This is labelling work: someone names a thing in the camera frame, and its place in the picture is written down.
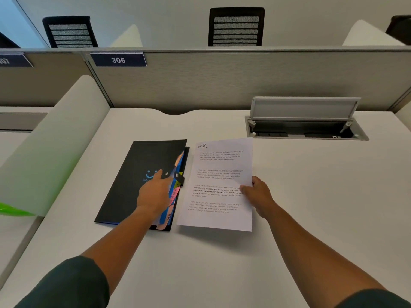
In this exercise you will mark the person's right hand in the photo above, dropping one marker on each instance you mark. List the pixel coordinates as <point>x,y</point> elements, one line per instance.
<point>261,198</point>

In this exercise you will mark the person's left hand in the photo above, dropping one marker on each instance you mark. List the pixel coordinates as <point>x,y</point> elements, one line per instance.
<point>154,197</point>

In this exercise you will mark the black expanding folder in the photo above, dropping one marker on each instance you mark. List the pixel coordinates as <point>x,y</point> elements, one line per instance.
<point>128,189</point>

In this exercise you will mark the thin white paper bundle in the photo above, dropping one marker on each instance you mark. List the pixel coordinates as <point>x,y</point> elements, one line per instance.
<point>218,202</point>

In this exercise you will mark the person's left forearm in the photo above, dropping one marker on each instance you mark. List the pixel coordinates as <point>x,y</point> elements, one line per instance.
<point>118,246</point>

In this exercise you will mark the person's right forearm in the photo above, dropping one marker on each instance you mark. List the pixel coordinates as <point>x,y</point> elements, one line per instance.
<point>321,259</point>

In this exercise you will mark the white side desk divider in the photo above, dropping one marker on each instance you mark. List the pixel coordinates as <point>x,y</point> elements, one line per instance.
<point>405,117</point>
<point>54,147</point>

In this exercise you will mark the green left sleeve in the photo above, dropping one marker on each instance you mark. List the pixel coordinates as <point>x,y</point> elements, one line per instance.
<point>67,285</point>

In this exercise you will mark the green sleeve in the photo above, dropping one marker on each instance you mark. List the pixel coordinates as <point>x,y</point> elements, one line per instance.
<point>375,299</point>
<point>67,285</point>

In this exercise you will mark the grey fabric partition panel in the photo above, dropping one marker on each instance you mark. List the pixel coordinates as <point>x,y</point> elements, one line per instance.
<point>224,80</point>

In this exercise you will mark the blue desk number sign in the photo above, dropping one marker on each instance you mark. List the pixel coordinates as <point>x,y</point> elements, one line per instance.
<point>13,60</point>
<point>118,60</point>

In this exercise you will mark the green right sleeve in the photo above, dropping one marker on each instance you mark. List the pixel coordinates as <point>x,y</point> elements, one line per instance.
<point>375,299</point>

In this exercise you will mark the beige partition panel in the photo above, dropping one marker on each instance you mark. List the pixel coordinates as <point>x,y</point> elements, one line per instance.
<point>45,83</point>

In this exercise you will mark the black mesh office chair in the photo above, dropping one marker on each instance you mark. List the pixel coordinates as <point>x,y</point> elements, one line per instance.
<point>67,19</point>
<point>236,10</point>

